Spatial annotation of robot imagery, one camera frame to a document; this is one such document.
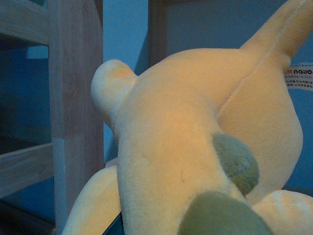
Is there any yellow plush dinosaur toy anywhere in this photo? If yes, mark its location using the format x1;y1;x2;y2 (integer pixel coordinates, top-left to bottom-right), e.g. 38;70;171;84
63;0;313;235

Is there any wooden shelf unit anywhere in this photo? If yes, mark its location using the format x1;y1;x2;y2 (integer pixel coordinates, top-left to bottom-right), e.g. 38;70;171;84
0;0;177;235

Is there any white toy label tag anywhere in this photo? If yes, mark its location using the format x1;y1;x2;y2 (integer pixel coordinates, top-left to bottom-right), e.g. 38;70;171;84
284;63;313;91

